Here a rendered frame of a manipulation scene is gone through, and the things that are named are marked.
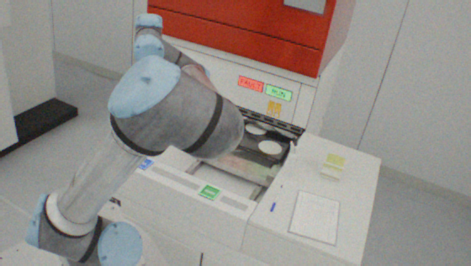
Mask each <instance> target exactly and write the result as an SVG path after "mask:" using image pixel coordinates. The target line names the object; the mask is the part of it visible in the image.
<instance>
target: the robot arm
mask: <svg viewBox="0 0 471 266"><path fill-rule="evenodd" d="M161 25H162V17H161V16H158V15H155V14H151V13H141V14H138V15H137V17H136V19H135V43H134V49H133V53H134V56H135V64H134V65H133V66H132V67H131V68H130V69H129V70H128V71H127V72H126V73H125V74H124V76H123V77H122V79H121V80H120V83H119V84H118V85H117V86H116V87H115V88H114V90H113V92H112V93H111V95H110V97H109V100H108V111H109V112H110V114H109V118H108V120H109V123H110V127H109V128H108V129H107V131H106V132H105V133H104V136H103V137H102V138H101V140H100V141H99V142H98V144H97V145H96V146H95V147H94V148H93V149H92V151H91V152H90V153H89V154H88V156H87V158H86V160H85V161H84V162H83V163H82V164H81V166H80V167H79V168H78V170H77V171H76V173H75V174H74V176H73V177H72V178H71V180H70V181H69V182H68V184H67V185H66V187H65V188H60V189H57V190H56V191H54V192H53V193H52V194H49V193H42V194H40V197H39V199H38V201H37V203H36V207H35V208H34V211H33V212H34V214H33V215H32V216H31V221H30V222H29V227H28V229H27V232H26V234H25V240H26V242H27V243H28V244H29V245H31V246H34V247H37V248H38V249H42V250H44V251H46V252H49V253H54V254H55V255H59V256H62V257H64V258H66V259H67V261H68V263H69V265H70V266H136V264H137V263H138V262H139V261H140V259H141V254H142V252H143V240H142V237H141V234H140V232H139V230H138V229H137V228H136V227H134V226H132V225H131V224H129V223H127V222H125V221H111V220H109V219H106V218H104V217H102V216H100V215H98V212H99V211H100V209H102V208H103V207H104V206H105V205H106V203H107V202H108V201H109V199H110V198H112V197H113V196H114V194H115V193H116V192H117V191H118V190H119V188H120V187H121V186H122V184H124V183H125V182H126V181H127V180H128V179H129V177H130V176H131V175H132V174H133V172H134V171H135V170H136V169H137V168H138V167H139V166H140V165H141V164H142V163H143V162H144V161H145V160H146V159H147V158H148V157H159V156H160V155H161V154H163V153H164V152H165V151H166V149H167V148H168V147H169V146H174V147H175V148H177V149H178V150H180V151H182V152H185V153H187V154H188V155H190V156H192V157H197V158H202V159H215V158H219V157H223V156H225V155H227V154H229V153H230V152H232V151H233V150H234V149H235V148H236V147H237V146H238V145H239V143H240V141H241V139H242V137H243V134H244V128H245V126H244V120H243V117H242V115H241V112H240V111H239V109H238V108H237V107H236V106H235V105H234V104H233V103H232V102H231V101H230V100H229V99H228V98H225V97H223V96H222V95H221V94H220V93H219V91H218V90H217V88H216V87H215V86H214V84H213V83H212V82H211V81H210V73H209V71H208V70H207V69H206V68H204V66H203V65H201V64H198V63H197V62H196V61H195V60H194V59H192V58H191V57H189V56H187V55H186V54H185V53H183V52H181V51H179V50H178V49H176V48H175V47H174V46H172V45H171V44H170V43H168V42H167V41H165V40H163V39H162V37H161V29H162V26H161Z"/></svg>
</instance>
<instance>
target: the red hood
mask: <svg viewBox="0 0 471 266"><path fill-rule="evenodd" d="M356 3H357V0H147V13H151V14H155V15H158V16H161V17H162V25H161V26H162V29H161V34H162V35H167V36H170V37H176V38H178V39H181V40H186V41H189V42H192V43H195V44H198V45H203V46H208V47H211V48H214V49H217V50H220V51H225V52H228V53H231V54H234V55H237V56H242V57H245V58H248V59H251V60H253V61H259V62H262V63H265V64H268V65H271V66H274V67H278V68H281V69H284V70H287V71H290V72H295V73H298V74H301V75H304V76H307V77H312V78H317V77H318V76H319V75H320V73H321V72H322V71H323V70H324V69H325V68H326V66H327V65H328V64H329V61H330V60H331V58H332V57H333V56H334V55H335V54H336V53H337V52H338V50H339V49H340V47H341V46H342V44H343V43H345V42H346V38H347V33H348V31H349V29H350V23H351V21H352V16H353V11H354V8H355V6H356Z"/></svg>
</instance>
